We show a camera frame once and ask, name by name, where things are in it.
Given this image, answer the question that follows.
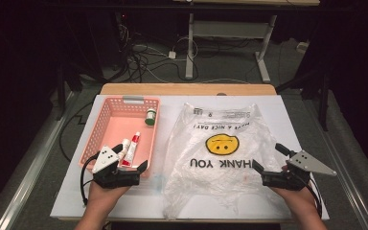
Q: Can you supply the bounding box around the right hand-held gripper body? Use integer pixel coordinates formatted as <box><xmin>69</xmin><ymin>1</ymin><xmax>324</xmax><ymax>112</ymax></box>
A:
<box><xmin>262</xmin><ymin>149</ymin><xmax>337</xmax><ymax>192</ymax></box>

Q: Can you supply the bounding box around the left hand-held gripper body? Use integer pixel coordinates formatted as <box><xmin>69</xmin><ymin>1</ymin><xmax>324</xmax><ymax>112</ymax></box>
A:
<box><xmin>91</xmin><ymin>146</ymin><xmax>141</xmax><ymax>190</ymax></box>

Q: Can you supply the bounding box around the small white dropper bottle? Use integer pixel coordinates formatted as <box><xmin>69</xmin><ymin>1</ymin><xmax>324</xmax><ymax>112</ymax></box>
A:
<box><xmin>116</xmin><ymin>138</ymin><xmax>131</xmax><ymax>161</ymax></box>

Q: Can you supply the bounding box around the red and white ointment tube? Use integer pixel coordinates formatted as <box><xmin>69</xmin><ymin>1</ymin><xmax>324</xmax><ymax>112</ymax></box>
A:
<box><xmin>121</xmin><ymin>131</ymin><xmax>142</xmax><ymax>168</ymax></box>

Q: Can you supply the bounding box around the pink perforated plastic basket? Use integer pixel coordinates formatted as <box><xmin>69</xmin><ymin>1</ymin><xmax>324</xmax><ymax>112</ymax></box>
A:
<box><xmin>78</xmin><ymin>95</ymin><xmax>161</xmax><ymax>178</ymax></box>

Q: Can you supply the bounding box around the clear smiley plastic bag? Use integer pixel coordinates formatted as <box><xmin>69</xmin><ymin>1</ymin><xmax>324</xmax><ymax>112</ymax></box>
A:
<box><xmin>162</xmin><ymin>102</ymin><xmax>286</xmax><ymax>220</ymax></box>

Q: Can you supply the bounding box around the white bottle with green cap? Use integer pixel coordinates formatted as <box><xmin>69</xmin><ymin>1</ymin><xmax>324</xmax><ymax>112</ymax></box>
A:
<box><xmin>144</xmin><ymin>107</ymin><xmax>157</xmax><ymax>127</ymax></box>

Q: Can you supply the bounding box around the person's left hand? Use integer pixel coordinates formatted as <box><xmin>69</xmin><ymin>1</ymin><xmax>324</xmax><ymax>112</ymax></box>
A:
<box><xmin>87</xmin><ymin>182</ymin><xmax>130</xmax><ymax>209</ymax></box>

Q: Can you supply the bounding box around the person's right hand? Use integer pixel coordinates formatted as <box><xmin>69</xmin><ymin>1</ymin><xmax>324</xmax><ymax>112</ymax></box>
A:
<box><xmin>270</xmin><ymin>186</ymin><xmax>317</xmax><ymax>214</ymax></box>

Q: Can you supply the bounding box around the white board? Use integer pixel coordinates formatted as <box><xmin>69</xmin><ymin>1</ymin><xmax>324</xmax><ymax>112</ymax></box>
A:
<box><xmin>50</xmin><ymin>94</ymin><xmax>330</xmax><ymax>221</ymax></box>

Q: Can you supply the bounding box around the black stand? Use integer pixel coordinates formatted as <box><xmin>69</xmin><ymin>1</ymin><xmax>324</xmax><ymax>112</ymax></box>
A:
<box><xmin>55</xmin><ymin>61</ymin><xmax>84</xmax><ymax>122</ymax></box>
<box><xmin>276</xmin><ymin>68</ymin><xmax>331</xmax><ymax>132</ymax></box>

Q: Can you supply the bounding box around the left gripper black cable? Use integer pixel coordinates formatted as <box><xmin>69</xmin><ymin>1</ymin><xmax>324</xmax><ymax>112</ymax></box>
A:
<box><xmin>80</xmin><ymin>152</ymin><xmax>101</xmax><ymax>206</ymax></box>

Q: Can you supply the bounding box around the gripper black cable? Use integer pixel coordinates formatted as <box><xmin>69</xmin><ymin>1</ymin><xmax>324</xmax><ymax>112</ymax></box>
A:
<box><xmin>80</xmin><ymin>152</ymin><xmax>101</xmax><ymax>206</ymax></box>
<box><xmin>306</xmin><ymin>176</ymin><xmax>324</xmax><ymax>219</ymax></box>

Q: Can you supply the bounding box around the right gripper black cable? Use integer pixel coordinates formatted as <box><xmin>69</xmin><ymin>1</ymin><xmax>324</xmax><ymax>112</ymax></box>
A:
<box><xmin>306</xmin><ymin>176</ymin><xmax>324</xmax><ymax>219</ymax></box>

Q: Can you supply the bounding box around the metal floor rail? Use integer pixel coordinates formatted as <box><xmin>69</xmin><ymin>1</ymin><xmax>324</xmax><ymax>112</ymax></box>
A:
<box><xmin>0</xmin><ymin>91</ymin><xmax>80</xmax><ymax>230</ymax></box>
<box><xmin>301</xmin><ymin>99</ymin><xmax>368</xmax><ymax>230</ymax></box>

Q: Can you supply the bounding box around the black floor cable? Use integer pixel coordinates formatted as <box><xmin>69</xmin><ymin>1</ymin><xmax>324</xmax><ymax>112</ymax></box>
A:
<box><xmin>58</xmin><ymin>100</ymin><xmax>94</xmax><ymax>162</ymax></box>

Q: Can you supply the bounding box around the tangle of floor cables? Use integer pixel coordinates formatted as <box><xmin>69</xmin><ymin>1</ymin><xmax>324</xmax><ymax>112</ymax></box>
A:
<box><xmin>114</xmin><ymin>12</ymin><xmax>200</xmax><ymax>84</ymax></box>

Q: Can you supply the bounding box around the white metal desk frame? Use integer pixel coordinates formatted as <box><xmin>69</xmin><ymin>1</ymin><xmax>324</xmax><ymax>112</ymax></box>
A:
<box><xmin>185</xmin><ymin>12</ymin><xmax>277</xmax><ymax>83</ymax></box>

